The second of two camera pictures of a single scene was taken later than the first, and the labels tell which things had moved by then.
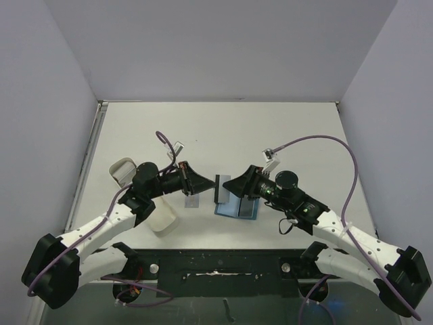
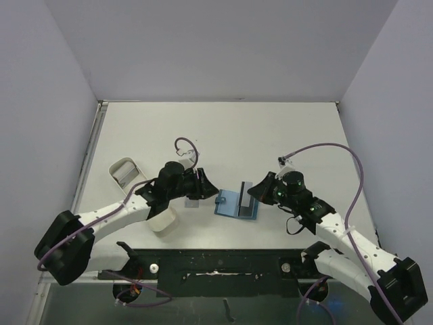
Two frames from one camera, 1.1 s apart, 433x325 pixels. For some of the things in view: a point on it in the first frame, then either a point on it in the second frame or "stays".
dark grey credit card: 246,208 stays
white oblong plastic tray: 163,217 stays
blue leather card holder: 238,208 stays
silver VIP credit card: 224,193 -> 245,196
